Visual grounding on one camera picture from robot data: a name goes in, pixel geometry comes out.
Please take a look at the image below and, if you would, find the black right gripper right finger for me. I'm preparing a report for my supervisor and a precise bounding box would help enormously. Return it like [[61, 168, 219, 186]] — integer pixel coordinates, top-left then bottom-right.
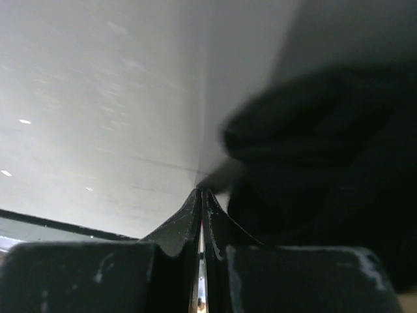
[[201, 189, 262, 312]]

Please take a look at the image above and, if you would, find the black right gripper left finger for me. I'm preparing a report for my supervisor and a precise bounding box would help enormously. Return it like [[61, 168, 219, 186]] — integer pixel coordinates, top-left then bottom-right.
[[142, 189, 199, 312]]

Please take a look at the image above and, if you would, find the black t shirt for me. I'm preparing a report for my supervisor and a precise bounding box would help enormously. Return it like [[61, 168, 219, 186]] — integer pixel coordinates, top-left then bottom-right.
[[199, 62, 416, 293]]

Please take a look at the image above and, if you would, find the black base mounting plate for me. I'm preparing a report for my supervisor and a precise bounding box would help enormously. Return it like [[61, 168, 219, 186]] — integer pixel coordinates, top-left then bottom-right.
[[1, 209, 137, 241]]

